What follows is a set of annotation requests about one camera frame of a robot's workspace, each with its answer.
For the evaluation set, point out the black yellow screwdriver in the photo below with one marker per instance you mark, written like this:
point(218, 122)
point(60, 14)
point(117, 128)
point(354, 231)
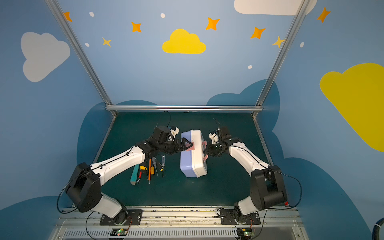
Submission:
point(157, 164)

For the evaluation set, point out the aluminium frame crossbar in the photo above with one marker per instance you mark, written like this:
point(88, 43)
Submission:
point(144, 108)

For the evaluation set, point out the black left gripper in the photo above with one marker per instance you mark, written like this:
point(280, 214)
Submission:
point(177, 145)

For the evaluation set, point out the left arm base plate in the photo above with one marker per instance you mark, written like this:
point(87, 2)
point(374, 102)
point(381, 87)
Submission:
point(128, 217)

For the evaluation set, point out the orange pencil tool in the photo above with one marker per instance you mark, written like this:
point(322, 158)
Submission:
point(149, 171)

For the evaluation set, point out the left aluminium frame post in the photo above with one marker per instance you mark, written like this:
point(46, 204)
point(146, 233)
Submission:
point(57, 12)

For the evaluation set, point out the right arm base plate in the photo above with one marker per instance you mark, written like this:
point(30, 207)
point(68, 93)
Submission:
point(234, 217)

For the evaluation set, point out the right aluminium frame post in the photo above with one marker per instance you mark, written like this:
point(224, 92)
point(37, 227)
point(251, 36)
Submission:
point(284, 49)

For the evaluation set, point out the right controller board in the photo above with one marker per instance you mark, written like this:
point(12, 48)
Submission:
point(244, 234)

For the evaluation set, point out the teal utility knife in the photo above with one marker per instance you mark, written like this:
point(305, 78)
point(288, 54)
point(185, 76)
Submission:
point(134, 176)

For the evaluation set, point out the white purple tool box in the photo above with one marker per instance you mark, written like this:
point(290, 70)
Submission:
point(193, 160)

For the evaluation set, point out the red handle pliers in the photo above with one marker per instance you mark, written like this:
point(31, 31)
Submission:
point(139, 177)

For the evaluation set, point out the aluminium frame post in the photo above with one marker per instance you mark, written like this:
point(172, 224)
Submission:
point(57, 12)
point(284, 49)

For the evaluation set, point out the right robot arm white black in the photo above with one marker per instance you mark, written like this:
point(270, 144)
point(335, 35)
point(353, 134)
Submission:
point(267, 186)

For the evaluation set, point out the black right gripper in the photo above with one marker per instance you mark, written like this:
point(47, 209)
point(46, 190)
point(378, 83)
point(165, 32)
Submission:
point(211, 149)

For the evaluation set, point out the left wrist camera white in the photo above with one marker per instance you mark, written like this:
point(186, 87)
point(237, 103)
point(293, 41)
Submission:
point(173, 132)

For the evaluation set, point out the controller board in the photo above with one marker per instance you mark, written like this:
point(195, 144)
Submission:
point(119, 232)
point(244, 234)

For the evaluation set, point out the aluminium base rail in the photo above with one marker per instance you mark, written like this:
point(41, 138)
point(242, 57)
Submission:
point(181, 223)

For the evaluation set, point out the left controller board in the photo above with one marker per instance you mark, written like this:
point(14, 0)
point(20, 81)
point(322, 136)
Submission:
point(119, 232)

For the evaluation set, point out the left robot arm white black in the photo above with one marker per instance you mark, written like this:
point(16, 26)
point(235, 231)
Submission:
point(84, 187)

